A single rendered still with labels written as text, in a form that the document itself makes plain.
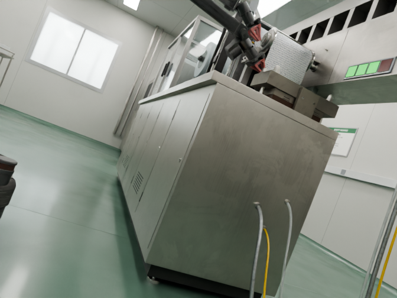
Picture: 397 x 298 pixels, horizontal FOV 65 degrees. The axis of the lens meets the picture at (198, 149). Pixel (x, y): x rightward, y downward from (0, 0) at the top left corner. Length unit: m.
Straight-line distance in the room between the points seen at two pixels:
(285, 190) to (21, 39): 6.47
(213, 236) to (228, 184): 0.22
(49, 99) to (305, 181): 6.14
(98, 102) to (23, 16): 2.10
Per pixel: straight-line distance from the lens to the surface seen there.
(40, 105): 7.09
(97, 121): 7.00
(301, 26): 2.31
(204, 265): 1.38
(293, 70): 1.74
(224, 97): 1.27
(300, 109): 1.49
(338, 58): 1.78
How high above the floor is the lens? 0.56
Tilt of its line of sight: 1 degrees up
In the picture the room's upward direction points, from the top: 22 degrees clockwise
